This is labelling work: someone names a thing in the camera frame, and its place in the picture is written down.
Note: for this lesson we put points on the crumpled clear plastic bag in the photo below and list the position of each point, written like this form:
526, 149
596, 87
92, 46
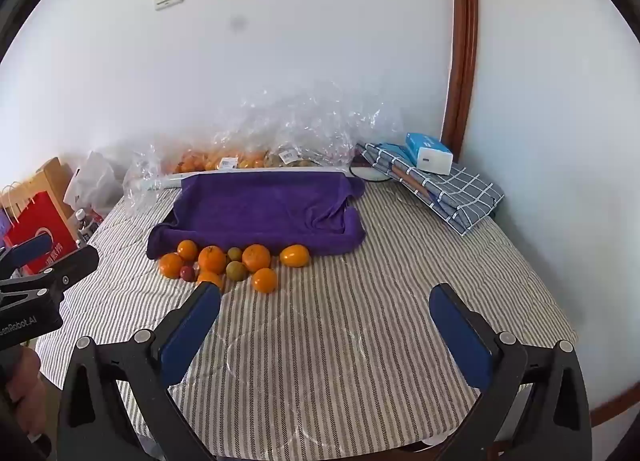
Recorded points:
140, 181

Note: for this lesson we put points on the person's left hand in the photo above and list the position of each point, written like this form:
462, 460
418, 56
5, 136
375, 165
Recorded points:
24, 381

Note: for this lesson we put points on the wooden baseboard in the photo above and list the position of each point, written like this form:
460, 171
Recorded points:
612, 408

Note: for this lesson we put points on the blue tissue pack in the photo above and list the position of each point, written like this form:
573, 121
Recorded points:
420, 141

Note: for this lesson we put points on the small green fruit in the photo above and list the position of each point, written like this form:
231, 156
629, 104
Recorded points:
236, 270
235, 254

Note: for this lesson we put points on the striped woven basket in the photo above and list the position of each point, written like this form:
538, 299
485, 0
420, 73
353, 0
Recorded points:
450, 188

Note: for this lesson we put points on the large orange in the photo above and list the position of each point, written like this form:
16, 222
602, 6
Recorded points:
256, 257
212, 259

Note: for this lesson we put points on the wooden door frame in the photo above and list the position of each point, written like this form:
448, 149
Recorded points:
462, 41

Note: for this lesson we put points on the white plastic bag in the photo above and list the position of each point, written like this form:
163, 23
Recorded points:
92, 181

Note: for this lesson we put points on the red paper bag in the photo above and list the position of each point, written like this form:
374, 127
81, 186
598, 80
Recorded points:
42, 236

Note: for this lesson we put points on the clear bag of brown fruits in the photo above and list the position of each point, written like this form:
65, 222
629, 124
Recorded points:
310, 136

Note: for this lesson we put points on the brown paper bag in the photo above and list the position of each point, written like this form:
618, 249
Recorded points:
50, 176

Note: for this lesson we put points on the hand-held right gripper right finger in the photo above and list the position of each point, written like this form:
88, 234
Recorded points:
460, 341

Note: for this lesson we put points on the oval small orange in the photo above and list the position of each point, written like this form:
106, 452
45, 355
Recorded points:
294, 256

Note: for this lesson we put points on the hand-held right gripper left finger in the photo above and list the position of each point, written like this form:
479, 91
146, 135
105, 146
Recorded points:
192, 341

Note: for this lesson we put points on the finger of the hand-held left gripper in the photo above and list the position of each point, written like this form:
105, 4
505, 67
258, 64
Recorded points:
70, 266
30, 247

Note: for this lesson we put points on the white capped bottle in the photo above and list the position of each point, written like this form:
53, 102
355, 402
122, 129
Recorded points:
82, 225

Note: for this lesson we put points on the striped bed quilt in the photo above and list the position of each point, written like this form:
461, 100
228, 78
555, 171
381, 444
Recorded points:
325, 341

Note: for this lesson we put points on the long white tube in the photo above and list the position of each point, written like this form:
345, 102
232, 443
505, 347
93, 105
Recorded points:
165, 182

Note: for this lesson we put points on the purple towel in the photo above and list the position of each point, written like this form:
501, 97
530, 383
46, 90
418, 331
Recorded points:
260, 206

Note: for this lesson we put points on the small red fruit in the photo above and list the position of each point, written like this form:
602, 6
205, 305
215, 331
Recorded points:
187, 273

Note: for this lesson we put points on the medium orange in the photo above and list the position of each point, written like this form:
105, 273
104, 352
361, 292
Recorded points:
212, 277
171, 265

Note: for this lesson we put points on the clear bag of oranges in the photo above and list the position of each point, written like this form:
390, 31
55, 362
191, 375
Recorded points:
220, 158

